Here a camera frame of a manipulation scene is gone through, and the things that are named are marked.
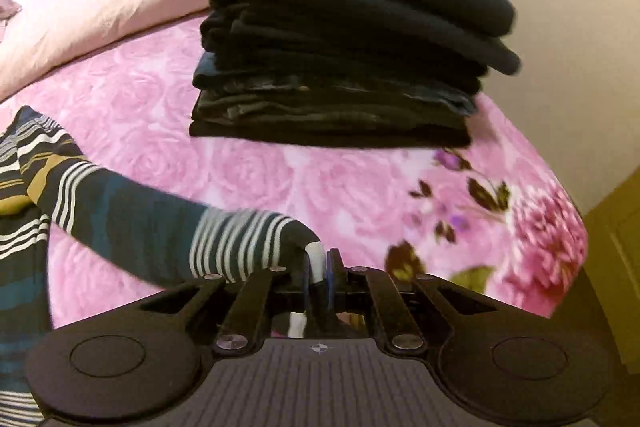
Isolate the pink floral bedspread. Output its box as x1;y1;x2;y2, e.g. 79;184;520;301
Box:
1;16;588;317

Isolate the striped knit sweater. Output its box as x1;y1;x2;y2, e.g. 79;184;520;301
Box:
1;106;326;426

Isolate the stack of dark folded clothes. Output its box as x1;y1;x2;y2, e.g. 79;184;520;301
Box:
189;0;521;147

